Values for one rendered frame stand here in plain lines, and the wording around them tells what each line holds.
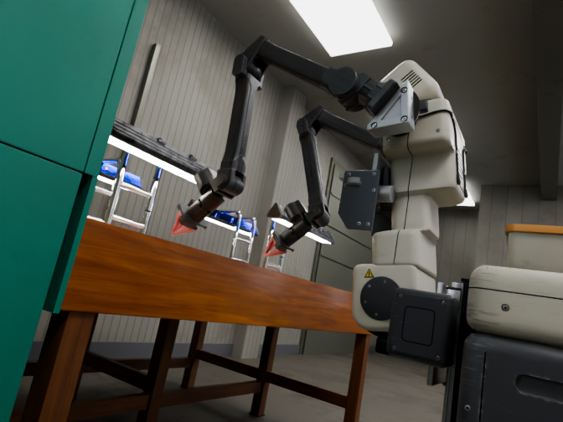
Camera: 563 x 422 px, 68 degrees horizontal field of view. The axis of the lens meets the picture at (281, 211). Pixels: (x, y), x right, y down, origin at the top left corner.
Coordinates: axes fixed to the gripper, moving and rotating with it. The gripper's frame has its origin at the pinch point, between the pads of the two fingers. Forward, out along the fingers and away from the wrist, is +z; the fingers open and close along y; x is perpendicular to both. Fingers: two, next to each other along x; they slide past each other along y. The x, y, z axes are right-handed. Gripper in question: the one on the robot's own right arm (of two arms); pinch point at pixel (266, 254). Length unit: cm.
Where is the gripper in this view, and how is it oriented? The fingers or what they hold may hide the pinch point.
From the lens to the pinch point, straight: 152.8
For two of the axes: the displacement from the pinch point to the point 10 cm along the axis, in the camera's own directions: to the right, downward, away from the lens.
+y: -5.1, -2.8, -8.1
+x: 4.0, 7.6, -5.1
